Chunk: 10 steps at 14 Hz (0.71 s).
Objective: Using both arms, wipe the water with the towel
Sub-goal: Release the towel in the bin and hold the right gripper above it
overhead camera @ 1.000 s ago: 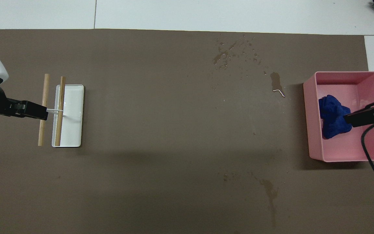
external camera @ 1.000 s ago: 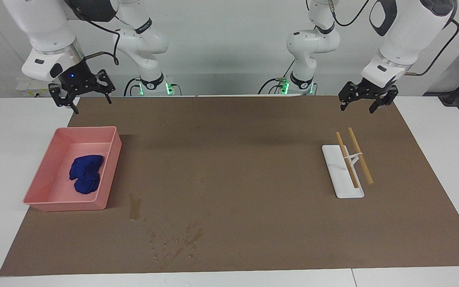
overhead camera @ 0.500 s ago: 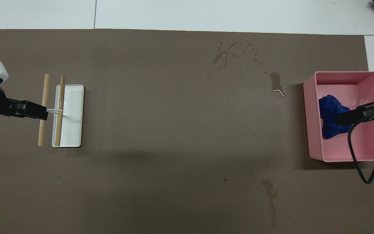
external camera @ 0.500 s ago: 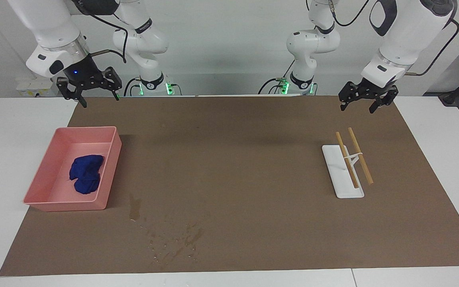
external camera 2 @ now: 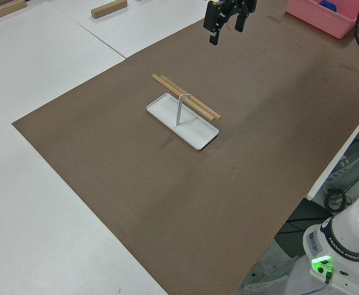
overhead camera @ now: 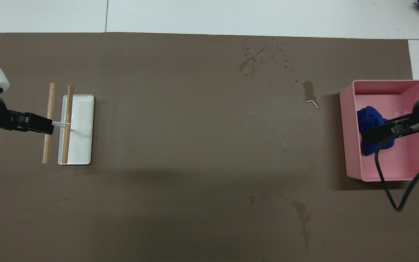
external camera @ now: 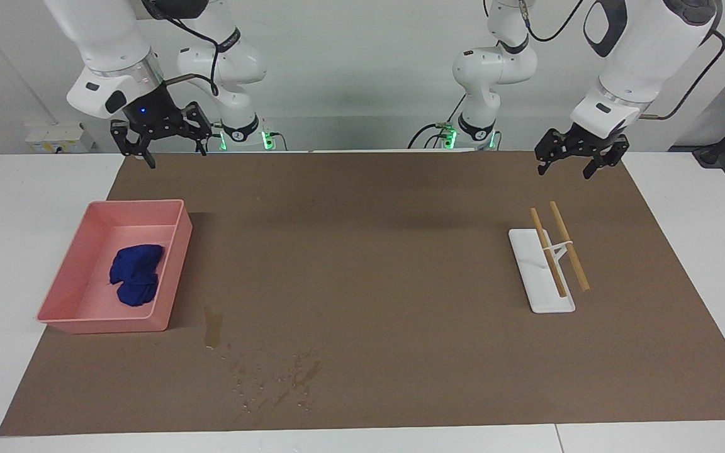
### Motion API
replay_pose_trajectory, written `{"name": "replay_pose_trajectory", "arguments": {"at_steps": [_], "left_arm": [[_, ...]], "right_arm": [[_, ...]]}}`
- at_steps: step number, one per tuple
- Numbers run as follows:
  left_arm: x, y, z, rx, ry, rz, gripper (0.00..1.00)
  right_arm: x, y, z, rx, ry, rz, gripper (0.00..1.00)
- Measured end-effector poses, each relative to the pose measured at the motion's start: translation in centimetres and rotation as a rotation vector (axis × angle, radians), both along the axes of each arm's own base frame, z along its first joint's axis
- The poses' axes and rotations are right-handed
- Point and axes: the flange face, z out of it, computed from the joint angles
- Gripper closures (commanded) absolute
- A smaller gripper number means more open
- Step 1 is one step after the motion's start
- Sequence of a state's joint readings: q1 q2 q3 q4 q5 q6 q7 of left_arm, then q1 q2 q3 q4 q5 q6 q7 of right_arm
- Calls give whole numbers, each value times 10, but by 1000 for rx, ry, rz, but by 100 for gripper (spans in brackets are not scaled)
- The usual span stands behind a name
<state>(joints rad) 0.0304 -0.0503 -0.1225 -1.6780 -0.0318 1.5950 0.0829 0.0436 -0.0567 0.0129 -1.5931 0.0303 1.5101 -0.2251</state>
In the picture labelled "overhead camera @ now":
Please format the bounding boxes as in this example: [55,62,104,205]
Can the wooden rack rod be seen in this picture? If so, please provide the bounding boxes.
[42,83,56,164]
[61,86,74,164]

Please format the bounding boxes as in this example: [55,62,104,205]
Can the blue towel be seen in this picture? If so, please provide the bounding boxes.
[357,106,395,156]

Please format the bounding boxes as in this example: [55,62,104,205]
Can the pink plastic bin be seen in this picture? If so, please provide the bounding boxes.
[340,80,419,182]

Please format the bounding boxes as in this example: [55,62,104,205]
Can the brown table mat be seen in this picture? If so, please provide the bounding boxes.
[0,32,419,262]

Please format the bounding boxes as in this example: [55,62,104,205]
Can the white rack with wooden rods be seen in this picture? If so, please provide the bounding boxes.
[52,95,95,166]

